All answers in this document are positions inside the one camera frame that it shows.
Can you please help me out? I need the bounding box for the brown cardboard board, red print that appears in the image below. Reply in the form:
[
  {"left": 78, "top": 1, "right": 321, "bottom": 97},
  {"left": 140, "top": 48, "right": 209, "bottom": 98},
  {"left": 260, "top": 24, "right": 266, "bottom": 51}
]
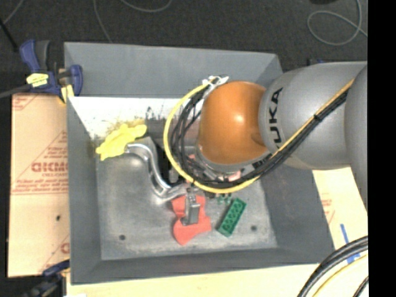
[{"left": 7, "top": 92, "right": 72, "bottom": 278}]

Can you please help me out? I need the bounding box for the grey metal bin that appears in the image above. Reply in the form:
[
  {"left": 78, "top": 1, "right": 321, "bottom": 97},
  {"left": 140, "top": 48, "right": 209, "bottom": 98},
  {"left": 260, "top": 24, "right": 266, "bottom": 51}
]
[{"left": 63, "top": 41, "right": 337, "bottom": 285}]

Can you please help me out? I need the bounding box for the yellow toy figure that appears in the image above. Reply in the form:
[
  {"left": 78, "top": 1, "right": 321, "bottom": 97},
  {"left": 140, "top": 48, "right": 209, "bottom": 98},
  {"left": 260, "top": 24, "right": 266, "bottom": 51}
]
[{"left": 95, "top": 123, "right": 148, "bottom": 161}]

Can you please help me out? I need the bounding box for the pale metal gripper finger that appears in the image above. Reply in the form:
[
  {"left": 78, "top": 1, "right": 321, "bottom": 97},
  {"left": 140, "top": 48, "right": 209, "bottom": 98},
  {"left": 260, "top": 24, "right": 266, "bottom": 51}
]
[{"left": 184, "top": 195, "right": 201, "bottom": 226}]

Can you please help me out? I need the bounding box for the green toy brick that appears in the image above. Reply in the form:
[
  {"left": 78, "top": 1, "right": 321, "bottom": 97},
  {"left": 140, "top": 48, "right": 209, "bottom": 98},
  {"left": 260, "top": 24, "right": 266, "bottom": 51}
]
[{"left": 216, "top": 197, "right": 248, "bottom": 238}]

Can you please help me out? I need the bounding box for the shiny curved metal handle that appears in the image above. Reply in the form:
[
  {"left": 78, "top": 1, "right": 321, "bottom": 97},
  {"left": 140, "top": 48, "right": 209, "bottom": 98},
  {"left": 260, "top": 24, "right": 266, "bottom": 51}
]
[{"left": 126, "top": 143, "right": 187, "bottom": 199}]

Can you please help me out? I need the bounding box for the red-orange flat toy shape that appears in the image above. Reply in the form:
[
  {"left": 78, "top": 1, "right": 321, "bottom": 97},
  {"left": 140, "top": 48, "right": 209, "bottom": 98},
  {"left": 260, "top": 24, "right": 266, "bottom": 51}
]
[{"left": 171, "top": 194, "right": 213, "bottom": 246}]

